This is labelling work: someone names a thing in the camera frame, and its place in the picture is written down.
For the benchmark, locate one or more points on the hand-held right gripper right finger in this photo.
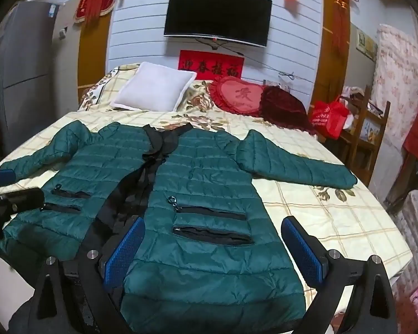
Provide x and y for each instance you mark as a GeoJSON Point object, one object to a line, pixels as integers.
{"type": "Point", "coordinates": [303, 254]}

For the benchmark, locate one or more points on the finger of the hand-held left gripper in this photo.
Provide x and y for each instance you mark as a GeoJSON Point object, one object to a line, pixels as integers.
{"type": "Point", "coordinates": [24, 200]}
{"type": "Point", "coordinates": [1, 176]}

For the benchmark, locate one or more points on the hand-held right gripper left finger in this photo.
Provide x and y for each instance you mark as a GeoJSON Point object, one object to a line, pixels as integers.
{"type": "Point", "coordinates": [123, 250]}

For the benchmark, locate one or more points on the green puffer jacket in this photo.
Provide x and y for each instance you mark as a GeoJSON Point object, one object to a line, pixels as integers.
{"type": "Point", "coordinates": [209, 188]}

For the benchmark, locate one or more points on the bed with floral checked sheet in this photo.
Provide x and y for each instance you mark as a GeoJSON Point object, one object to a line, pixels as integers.
{"type": "Point", "coordinates": [334, 215]}

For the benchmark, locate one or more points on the grey refrigerator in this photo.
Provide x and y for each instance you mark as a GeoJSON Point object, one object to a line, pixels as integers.
{"type": "Point", "coordinates": [24, 59]}

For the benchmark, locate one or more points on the red shopping bag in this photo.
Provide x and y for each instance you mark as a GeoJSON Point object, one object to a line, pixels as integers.
{"type": "Point", "coordinates": [329, 116]}

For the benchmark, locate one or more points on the wooden chair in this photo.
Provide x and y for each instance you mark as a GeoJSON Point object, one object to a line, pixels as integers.
{"type": "Point", "coordinates": [379, 135]}

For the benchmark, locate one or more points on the dark red velvet cushion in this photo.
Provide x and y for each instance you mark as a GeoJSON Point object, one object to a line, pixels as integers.
{"type": "Point", "coordinates": [285, 108]}

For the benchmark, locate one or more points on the white pillow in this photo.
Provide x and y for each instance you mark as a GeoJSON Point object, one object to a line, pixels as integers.
{"type": "Point", "coordinates": [153, 87]}

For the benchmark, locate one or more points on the red heart-shaped cushion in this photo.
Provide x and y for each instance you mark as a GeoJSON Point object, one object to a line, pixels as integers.
{"type": "Point", "coordinates": [240, 95]}

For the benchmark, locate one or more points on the pink floral quilt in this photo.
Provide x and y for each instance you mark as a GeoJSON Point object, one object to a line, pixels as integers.
{"type": "Point", "coordinates": [397, 76]}

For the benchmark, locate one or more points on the red paper banner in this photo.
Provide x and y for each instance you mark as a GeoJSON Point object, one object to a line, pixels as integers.
{"type": "Point", "coordinates": [209, 64]}

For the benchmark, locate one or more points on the white wall socket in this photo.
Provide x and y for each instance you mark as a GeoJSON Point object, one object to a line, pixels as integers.
{"type": "Point", "coordinates": [62, 34]}

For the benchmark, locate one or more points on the small wall picture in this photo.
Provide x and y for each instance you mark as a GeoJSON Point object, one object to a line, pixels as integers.
{"type": "Point", "coordinates": [366, 44]}

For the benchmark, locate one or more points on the black wall television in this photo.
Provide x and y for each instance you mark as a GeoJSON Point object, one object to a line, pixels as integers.
{"type": "Point", "coordinates": [216, 15]}

